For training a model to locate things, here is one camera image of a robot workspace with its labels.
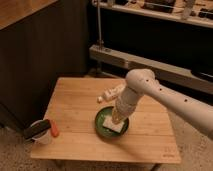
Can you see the dark wooden cabinet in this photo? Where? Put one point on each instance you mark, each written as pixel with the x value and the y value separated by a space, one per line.
pixel 34 52

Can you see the orange carrot toy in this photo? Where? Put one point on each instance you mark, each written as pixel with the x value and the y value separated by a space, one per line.
pixel 54 129

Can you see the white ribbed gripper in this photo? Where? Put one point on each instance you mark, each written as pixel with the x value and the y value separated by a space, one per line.
pixel 125 104

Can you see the wooden low table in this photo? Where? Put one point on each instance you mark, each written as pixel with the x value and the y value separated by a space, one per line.
pixel 73 107

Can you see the black rectangular object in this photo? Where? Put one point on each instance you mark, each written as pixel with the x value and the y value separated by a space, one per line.
pixel 36 128

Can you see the white sponge block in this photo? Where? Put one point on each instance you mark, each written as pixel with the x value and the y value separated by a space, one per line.
pixel 110 125

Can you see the green bowl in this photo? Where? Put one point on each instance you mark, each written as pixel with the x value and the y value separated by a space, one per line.
pixel 102 124

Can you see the white cup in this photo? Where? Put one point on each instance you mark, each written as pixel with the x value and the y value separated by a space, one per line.
pixel 43 138

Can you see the grey metal shelf rack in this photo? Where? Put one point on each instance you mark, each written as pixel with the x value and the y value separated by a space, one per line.
pixel 172 37

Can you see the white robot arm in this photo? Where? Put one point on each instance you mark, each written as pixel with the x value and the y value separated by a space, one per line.
pixel 141 82

